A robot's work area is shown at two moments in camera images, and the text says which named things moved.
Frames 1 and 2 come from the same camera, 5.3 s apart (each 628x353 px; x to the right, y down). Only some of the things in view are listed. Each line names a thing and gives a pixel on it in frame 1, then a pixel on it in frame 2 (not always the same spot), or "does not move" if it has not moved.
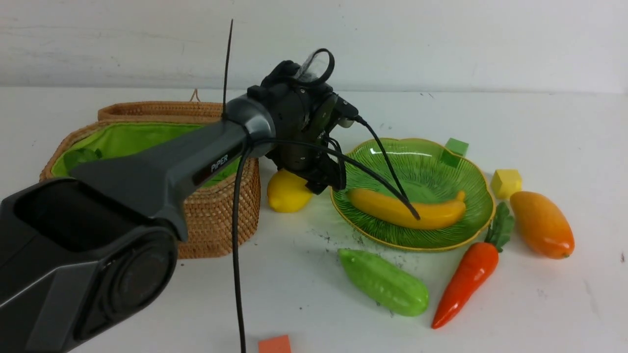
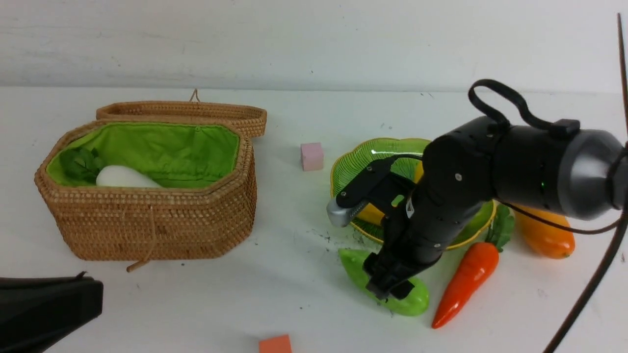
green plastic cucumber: x=399 y=293 does not move
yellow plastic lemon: x=287 y=192 → x=420 y=171
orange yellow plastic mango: x=542 y=225 does not move
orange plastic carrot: x=475 y=270 does not move
